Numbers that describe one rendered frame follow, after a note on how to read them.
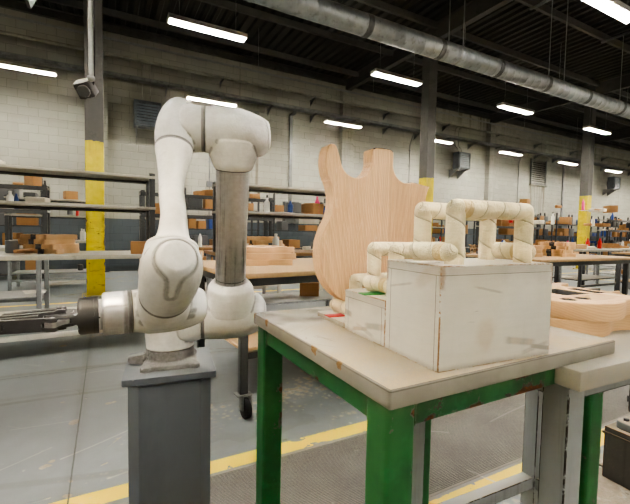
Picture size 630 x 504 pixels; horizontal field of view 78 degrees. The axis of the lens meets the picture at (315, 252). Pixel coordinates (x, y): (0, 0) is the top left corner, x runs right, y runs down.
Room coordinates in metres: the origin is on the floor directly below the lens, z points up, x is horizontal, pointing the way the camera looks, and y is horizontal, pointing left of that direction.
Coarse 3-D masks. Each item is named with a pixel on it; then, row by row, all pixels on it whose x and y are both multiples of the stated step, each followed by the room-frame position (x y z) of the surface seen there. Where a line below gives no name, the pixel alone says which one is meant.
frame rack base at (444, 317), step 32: (416, 288) 0.66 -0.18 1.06; (448, 288) 0.62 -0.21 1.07; (480, 288) 0.65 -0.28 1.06; (512, 288) 0.68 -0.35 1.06; (544, 288) 0.71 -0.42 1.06; (416, 320) 0.66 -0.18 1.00; (448, 320) 0.62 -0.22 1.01; (480, 320) 0.65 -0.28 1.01; (512, 320) 0.68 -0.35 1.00; (544, 320) 0.72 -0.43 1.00; (416, 352) 0.66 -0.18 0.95; (448, 352) 0.62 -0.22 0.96; (480, 352) 0.65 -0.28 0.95; (512, 352) 0.68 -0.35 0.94; (544, 352) 0.72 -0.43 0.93
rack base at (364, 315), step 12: (360, 288) 0.90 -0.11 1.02; (348, 300) 0.87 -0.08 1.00; (360, 300) 0.83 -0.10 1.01; (372, 300) 0.78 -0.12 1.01; (384, 300) 0.75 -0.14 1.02; (348, 312) 0.87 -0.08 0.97; (360, 312) 0.83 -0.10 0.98; (372, 312) 0.78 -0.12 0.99; (384, 312) 0.75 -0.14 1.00; (348, 324) 0.87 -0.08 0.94; (360, 324) 0.82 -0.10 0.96; (372, 324) 0.78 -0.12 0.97; (384, 324) 0.75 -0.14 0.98; (372, 336) 0.78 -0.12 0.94; (384, 336) 0.74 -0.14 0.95
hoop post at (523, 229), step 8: (528, 216) 0.71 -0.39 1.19; (520, 224) 0.71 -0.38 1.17; (528, 224) 0.71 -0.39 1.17; (520, 232) 0.71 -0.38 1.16; (528, 232) 0.71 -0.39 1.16; (520, 240) 0.71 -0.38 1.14; (528, 240) 0.71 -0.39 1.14; (520, 248) 0.71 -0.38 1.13; (528, 248) 0.71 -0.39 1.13; (520, 256) 0.71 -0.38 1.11; (528, 256) 0.71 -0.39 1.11
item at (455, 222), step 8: (448, 208) 0.65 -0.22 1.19; (456, 208) 0.64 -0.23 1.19; (448, 216) 0.65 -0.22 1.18; (456, 216) 0.64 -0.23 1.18; (464, 216) 0.64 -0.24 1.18; (448, 224) 0.65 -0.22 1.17; (456, 224) 0.64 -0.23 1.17; (464, 224) 0.64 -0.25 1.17; (448, 232) 0.65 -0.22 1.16; (456, 232) 0.64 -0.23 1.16; (464, 232) 0.64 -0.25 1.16; (448, 240) 0.65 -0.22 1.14; (456, 240) 0.64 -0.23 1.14; (464, 240) 0.65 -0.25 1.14; (464, 248) 0.65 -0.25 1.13; (456, 264) 0.64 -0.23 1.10
